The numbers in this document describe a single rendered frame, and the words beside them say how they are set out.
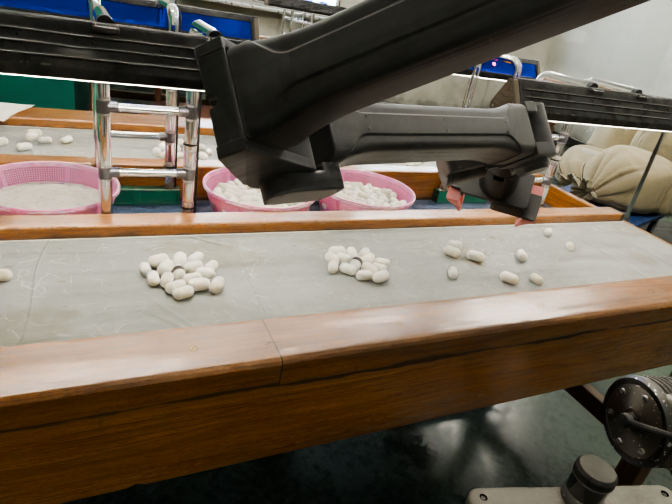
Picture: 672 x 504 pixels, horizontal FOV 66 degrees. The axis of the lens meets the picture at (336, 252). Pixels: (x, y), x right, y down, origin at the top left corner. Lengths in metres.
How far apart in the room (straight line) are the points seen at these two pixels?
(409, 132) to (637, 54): 6.22
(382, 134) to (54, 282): 0.59
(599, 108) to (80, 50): 1.01
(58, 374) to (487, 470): 1.36
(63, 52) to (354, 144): 0.47
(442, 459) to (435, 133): 1.33
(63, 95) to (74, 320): 2.85
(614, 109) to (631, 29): 5.50
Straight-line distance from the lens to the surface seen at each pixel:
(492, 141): 0.61
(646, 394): 0.87
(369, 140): 0.47
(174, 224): 1.03
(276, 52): 0.34
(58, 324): 0.81
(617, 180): 3.92
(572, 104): 1.23
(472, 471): 1.74
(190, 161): 1.04
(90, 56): 0.80
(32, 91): 3.61
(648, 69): 6.55
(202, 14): 1.40
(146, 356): 0.70
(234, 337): 0.73
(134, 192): 1.31
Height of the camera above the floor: 1.20
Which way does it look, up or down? 26 degrees down
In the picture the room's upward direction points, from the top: 11 degrees clockwise
